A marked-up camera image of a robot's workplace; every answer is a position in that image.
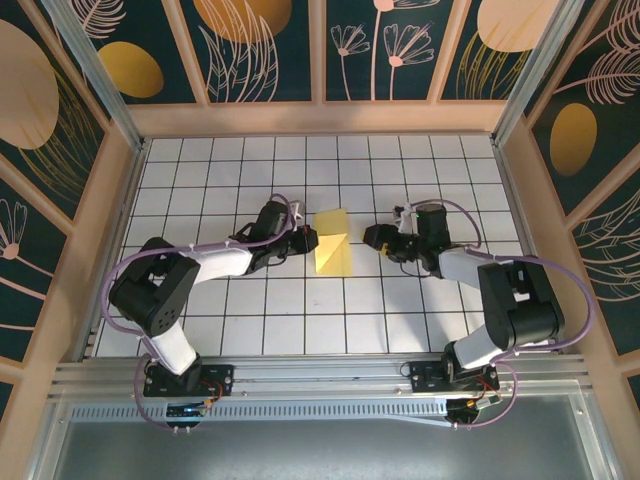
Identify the yellow cloth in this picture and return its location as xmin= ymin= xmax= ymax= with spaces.
xmin=313 ymin=207 xmax=355 ymax=277

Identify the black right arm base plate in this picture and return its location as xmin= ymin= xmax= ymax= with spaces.
xmin=409 ymin=360 xmax=501 ymax=394

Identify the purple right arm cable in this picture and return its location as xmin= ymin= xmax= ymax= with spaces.
xmin=409 ymin=198 xmax=597 ymax=430

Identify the grey metal panel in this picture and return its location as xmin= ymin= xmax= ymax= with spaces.
xmin=29 ymin=394 xmax=616 ymax=480

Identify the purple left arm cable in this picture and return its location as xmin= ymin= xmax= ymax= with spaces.
xmin=102 ymin=193 xmax=301 ymax=434

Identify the grey slotted cable duct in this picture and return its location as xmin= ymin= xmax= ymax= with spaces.
xmin=69 ymin=402 xmax=451 ymax=422

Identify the small controller circuit board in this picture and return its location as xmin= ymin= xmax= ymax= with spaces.
xmin=166 ymin=402 xmax=209 ymax=418
xmin=446 ymin=394 xmax=504 ymax=420

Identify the aluminium side rail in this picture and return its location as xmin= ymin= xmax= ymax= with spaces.
xmin=492 ymin=139 xmax=570 ymax=357
xmin=74 ymin=139 xmax=150 ymax=362

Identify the aluminium corner post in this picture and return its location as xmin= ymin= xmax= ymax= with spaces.
xmin=40 ymin=0 xmax=147 ymax=151
xmin=492 ymin=0 xmax=587 ymax=146

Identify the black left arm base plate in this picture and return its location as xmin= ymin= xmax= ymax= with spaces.
xmin=143 ymin=363 xmax=235 ymax=398

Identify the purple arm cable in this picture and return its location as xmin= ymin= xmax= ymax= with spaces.
xmin=102 ymin=193 xmax=301 ymax=434
xmin=409 ymin=198 xmax=597 ymax=430

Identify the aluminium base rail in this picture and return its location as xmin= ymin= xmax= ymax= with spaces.
xmin=49 ymin=354 xmax=591 ymax=401

